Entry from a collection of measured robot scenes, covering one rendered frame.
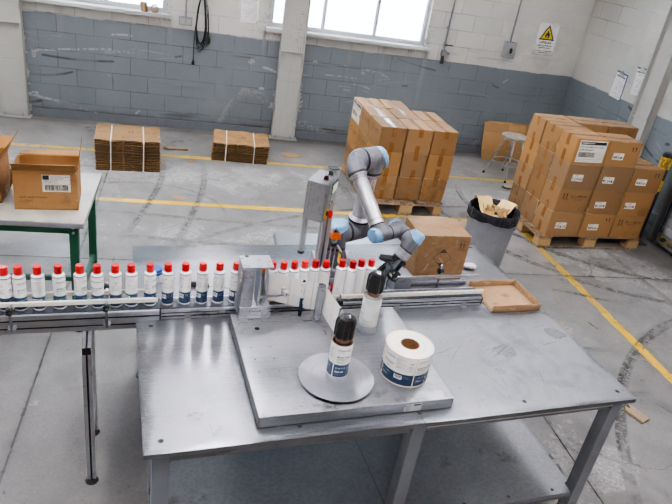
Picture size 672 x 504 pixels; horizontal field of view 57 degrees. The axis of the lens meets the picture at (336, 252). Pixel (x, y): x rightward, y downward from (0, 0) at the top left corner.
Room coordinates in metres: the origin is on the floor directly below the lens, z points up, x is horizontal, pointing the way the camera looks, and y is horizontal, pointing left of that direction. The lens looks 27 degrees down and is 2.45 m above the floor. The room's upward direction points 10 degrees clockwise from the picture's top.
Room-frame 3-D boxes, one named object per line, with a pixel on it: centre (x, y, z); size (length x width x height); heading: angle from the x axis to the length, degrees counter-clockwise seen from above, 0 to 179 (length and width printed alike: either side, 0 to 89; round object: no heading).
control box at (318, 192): (2.66, 0.11, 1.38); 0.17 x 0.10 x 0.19; 167
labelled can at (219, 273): (2.41, 0.50, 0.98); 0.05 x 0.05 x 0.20
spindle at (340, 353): (2.00, -0.08, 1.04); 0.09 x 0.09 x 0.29
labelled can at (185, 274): (2.36, 0.64, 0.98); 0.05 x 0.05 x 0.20
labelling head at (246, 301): (2.38, 0.34, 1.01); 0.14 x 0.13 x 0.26; 112
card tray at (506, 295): (2.99, -0.95, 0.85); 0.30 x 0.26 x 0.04; 112
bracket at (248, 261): (2.38, 0.34, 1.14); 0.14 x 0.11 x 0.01; 112
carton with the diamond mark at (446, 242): (3.16, -0.53, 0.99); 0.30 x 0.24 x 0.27; 107
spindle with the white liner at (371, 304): (2.39, -0.20, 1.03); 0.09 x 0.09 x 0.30
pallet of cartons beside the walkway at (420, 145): (6.54, -0.46, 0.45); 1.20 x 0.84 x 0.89; 17
